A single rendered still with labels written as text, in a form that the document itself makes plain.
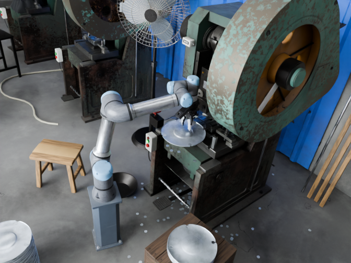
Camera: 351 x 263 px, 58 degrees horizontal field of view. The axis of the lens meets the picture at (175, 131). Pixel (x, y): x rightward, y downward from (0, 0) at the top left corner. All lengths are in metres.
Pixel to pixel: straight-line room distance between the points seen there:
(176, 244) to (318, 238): 1.25
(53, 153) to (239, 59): 1.73
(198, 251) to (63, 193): 1.31
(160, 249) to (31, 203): 1.22
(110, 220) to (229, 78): 1.24
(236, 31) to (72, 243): 1.78
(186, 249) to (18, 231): 1.01
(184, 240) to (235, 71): 1.04
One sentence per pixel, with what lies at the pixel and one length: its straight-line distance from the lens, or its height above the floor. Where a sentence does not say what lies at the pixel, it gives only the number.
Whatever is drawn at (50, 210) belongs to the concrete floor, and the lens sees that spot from 2.68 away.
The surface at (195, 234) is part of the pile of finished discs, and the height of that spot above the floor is 0.39.
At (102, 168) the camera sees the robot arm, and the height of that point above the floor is 0.68.
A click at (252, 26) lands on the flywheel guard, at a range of 1.44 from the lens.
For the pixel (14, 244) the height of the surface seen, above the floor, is 0.31.
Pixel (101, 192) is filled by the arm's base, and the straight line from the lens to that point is 2.01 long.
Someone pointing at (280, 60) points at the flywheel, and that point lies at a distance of 1.70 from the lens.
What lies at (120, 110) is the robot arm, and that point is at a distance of 1.71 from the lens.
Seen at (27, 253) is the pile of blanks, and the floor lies 0.28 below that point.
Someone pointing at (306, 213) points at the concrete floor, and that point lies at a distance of 2.92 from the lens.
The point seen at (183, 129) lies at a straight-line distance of 2.08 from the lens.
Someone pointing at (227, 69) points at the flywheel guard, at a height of 1.41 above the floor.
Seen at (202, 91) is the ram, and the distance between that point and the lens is 2.07.
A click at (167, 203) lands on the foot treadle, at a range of 2.44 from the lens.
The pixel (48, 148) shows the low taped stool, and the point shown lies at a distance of 2.70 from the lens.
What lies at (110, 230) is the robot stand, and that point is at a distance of 2.26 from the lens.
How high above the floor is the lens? 1.98
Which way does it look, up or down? 35 degrees down
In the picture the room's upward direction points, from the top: 6 degrees clockwise
